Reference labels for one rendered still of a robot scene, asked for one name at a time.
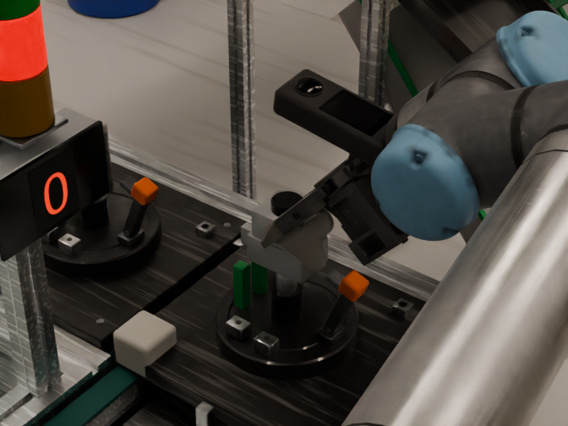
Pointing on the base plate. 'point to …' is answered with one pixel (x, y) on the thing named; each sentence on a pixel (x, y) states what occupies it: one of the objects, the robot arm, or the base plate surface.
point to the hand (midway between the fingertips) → (283, 218)
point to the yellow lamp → (26, 106)
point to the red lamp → (22, 47)
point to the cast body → (252, 239)
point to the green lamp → (17, 8)
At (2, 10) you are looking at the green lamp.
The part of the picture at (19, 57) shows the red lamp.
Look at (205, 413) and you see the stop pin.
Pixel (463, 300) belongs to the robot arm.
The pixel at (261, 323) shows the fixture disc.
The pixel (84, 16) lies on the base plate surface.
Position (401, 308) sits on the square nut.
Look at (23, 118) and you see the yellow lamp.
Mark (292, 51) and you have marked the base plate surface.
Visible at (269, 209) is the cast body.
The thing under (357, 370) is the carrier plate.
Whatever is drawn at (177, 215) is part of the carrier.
